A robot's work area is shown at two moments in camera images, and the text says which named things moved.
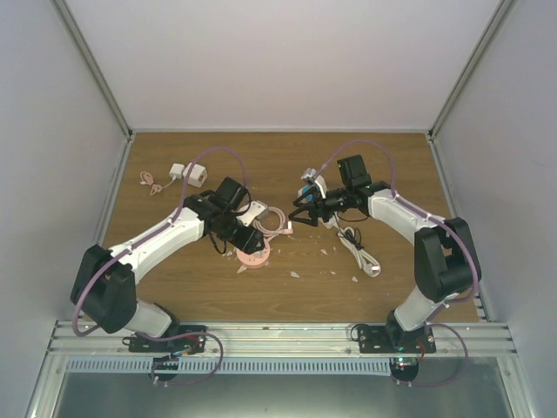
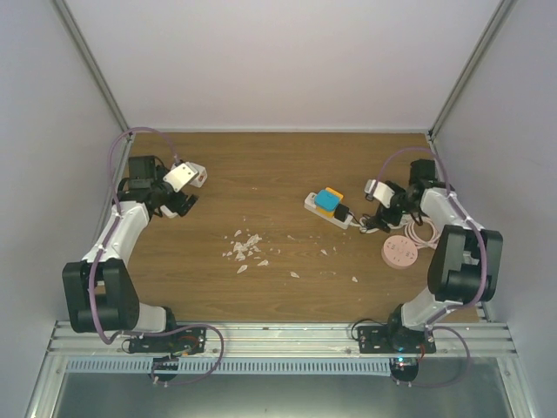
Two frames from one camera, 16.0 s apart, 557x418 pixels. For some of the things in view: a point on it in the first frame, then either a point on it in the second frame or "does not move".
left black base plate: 184,345 does not move
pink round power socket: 254,259 to 399,252
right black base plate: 391,338 does not move
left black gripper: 247,243 to 175,205
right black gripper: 312,208 to 394,219
